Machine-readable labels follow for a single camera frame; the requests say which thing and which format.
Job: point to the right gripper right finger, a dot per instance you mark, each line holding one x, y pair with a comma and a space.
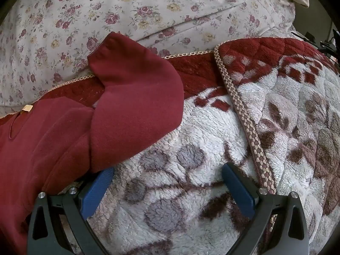
289, 234

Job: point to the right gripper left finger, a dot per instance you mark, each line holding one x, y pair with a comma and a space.
57, 220

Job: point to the dark red sweater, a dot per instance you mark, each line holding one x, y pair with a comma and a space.
60, 139

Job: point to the floral duvet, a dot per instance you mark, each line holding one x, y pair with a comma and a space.
45, 43

